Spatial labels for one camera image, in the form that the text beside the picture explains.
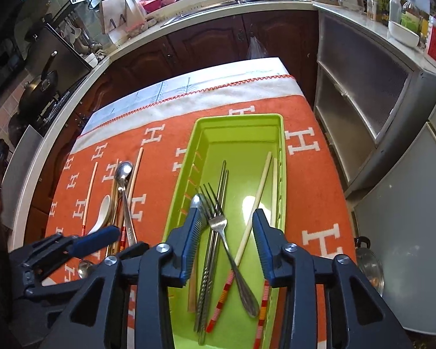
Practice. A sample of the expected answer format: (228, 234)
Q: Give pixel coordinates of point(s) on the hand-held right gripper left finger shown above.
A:
(187, 247)

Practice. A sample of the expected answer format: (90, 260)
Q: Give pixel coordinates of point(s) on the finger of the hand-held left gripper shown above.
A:
(94, 240)
(58, 288)

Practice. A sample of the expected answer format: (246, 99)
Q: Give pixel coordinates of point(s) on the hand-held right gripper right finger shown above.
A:
(269, 251)

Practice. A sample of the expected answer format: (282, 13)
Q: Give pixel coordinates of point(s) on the white ceramic spoon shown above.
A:
(101, 209)

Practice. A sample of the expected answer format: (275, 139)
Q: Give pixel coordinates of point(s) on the metal fork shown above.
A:
(218, 221)

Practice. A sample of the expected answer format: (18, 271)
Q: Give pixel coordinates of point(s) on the brown wooden chopstick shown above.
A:
(136, 172)
(114, 203)

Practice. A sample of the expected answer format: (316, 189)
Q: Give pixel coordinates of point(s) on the green plastic utensil tray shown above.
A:
(239, 145)

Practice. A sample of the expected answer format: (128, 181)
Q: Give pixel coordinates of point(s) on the orange patterned blanket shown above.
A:
(312, 196)

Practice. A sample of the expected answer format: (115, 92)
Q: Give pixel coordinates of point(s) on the stainless steel splash plate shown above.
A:
(21, 174)

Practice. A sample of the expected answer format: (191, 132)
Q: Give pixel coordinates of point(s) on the gas stove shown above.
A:
(58, 103)

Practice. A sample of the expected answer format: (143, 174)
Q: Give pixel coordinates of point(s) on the grey refrigerator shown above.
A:
(410, 232)

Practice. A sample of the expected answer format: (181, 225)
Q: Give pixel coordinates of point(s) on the black wok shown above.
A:
(40, 89)

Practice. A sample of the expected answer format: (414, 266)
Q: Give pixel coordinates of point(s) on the pale blue tablecloth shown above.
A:
(203, 80)

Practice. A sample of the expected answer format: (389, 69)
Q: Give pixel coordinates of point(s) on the metal glass-door cabinet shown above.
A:
(363, 91)

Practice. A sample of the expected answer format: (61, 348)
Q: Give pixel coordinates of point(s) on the stainless range hood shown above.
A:
(63, 47)

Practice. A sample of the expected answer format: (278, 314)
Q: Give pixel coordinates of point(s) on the hanging plastic bag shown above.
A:
(256, 49)

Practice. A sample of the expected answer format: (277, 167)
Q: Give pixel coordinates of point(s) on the dark wooden kitchen cabinets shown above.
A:
(203, 43)

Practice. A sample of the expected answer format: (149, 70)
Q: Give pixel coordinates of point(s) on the wooden cutting board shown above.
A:
(121, 16)

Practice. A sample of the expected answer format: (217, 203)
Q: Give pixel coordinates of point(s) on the steel sink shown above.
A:
(203, 11)

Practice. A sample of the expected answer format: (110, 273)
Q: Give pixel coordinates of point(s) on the pink basin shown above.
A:
(156, 4)

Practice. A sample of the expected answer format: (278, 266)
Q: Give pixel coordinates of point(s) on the white kitchen countertop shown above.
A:
(287, 4)

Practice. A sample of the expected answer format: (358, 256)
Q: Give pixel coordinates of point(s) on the white bowl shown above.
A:
(403, 33)

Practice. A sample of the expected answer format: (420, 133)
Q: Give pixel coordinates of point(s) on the white plastic bottle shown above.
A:
(395, 7)

